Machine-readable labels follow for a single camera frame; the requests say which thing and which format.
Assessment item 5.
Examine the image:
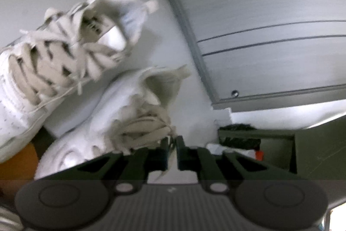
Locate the white patterned sneaker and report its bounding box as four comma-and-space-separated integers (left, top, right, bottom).
34, 66, 191, 179

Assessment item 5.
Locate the white sneaker with beige laces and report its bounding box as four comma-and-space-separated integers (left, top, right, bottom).
1, 0, 158, 162

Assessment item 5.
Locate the white plastic bag red print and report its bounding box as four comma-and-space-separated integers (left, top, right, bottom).
206, 143, 256, 160

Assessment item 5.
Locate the orange cat-shaped floor mat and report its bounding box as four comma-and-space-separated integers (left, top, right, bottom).
1, 127, 54, 202

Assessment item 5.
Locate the grey door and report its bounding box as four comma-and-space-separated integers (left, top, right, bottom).
169, 0, 345, 111

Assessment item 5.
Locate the dark shoe rack frame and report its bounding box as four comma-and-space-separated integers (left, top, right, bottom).
218, 116, 345, 180

